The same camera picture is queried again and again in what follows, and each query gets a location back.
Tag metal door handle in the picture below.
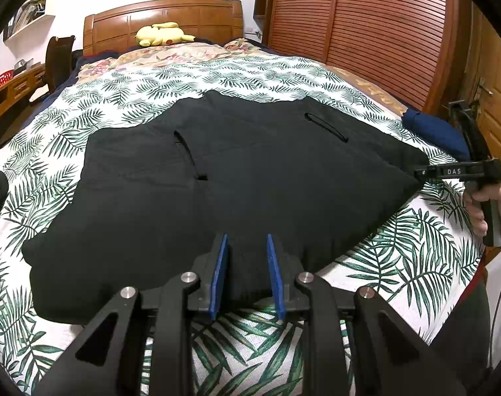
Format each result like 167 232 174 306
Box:
475 78 491 105

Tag person's dark clothing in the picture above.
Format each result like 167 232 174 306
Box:
431 272 495 396

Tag dark wooden chair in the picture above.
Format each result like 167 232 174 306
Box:
30 35 78 102

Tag wooden desk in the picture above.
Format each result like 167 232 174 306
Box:
0 62 47 133

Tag floral quilt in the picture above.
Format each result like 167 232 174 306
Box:
75 37 276 80

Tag yellow plush toy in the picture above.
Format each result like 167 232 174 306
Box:
136 21 197 48

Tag white wall shelf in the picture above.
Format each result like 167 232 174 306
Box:
3 0 55 44

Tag black coat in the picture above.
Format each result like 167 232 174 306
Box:
21 90 430 326

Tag wooden headboard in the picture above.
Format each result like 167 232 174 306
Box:
83 0 243 56

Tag person's right hand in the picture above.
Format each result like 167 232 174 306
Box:
462 181 501 238

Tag wooden door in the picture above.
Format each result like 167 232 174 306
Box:
469 8 501 182

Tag wooden louvered wardrobe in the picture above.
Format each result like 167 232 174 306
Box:
267 0 474 116

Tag navy blue garment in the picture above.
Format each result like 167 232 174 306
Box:
401 109 471 160

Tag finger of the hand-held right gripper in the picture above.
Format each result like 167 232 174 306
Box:
414 165 474 181

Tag leaf print blanket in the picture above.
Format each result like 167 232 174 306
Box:
0 55 488 396

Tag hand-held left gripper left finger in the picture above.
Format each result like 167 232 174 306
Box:
34 233 231 396

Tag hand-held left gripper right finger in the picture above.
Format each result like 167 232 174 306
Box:
266 233 457 396

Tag orange patterned bed sheet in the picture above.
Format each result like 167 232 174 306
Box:
329 64 408 113

